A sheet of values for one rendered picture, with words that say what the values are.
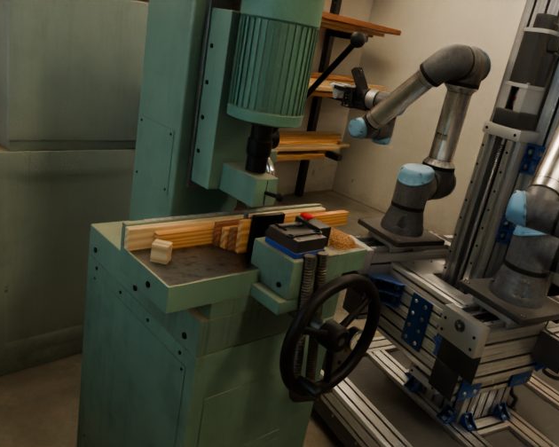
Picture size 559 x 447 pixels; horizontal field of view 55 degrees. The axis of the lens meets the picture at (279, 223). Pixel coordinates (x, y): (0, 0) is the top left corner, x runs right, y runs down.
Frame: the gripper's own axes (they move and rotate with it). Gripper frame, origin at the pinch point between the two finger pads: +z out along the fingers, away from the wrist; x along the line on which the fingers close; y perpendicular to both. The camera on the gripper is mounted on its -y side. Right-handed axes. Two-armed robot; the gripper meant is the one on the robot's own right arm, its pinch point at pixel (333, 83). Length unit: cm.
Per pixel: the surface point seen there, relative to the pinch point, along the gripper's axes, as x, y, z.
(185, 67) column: -99, -16, -39
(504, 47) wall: 245, -5, 45
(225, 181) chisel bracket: -95, 9, -52
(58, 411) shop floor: -123, 109, 4
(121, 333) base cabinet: -119, 51, -40
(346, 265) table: -73, 29, -75
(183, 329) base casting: -118, 34, -67
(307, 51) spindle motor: -86, -24, -66
